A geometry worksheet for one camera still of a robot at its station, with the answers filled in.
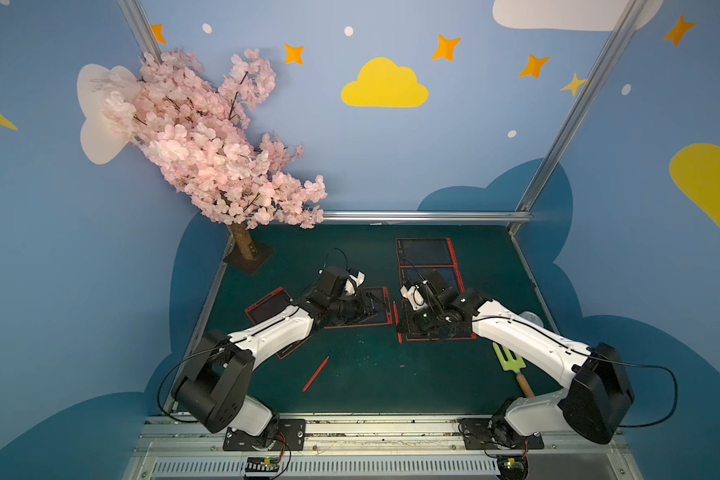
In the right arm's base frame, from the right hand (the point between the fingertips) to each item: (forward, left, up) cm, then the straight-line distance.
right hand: (401, 325), depth 81 cm
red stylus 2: (-11, +24, -12) cm, 29 cm away
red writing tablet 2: (-6, 0, +8) cm, 11 cm away
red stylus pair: (+37, -22, -14) cm, 45 cm away
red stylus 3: (-3, 0, 0) cm, 3 cm away
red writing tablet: (+2, +5, +2) cm, 5 cm away
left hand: (+5, +4, +2) cm, 7 cm away
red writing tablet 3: (+41, -11, -13) cm, 44 cm away
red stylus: (+25, -23, -12) cm, 36 cm away
